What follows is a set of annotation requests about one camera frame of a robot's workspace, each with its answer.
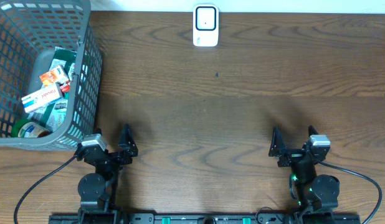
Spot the green white wipes packet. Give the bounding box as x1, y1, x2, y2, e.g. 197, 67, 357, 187
26, 47, 77, 133

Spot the red snack stick sachet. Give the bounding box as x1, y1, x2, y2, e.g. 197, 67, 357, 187
60, 81, 71, 93

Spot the white Panadol medicine box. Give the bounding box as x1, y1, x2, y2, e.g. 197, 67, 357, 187
22, 83, 63, 113

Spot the orange small carton box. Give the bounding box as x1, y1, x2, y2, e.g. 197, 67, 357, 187
39, 65, 70, 87

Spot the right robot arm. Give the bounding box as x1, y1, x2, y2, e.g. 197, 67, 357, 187
269, 126, 340, 223

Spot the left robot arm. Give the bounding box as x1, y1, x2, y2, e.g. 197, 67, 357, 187
74, 124, 138, 223

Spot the white barcode scanner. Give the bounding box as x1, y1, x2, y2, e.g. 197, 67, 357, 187
192, 4, 219, 47

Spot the green lid glass jar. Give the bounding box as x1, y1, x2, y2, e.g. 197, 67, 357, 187
11, 119, 50, 138

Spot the grey plastic mesh basket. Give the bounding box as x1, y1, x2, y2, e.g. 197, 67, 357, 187
0, 0, 103, 151

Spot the black right camera cable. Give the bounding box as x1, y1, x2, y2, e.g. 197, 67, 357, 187
316, 160, 383, 224

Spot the black camera cable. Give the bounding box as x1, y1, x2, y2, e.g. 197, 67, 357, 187
316, 160, 383, 224
13, 154, 78, 224

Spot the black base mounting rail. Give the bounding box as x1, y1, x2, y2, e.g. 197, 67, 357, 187
48, 212, 362, 224

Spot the black left camera cable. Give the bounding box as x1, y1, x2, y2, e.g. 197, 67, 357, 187
13, 154, 78, 224

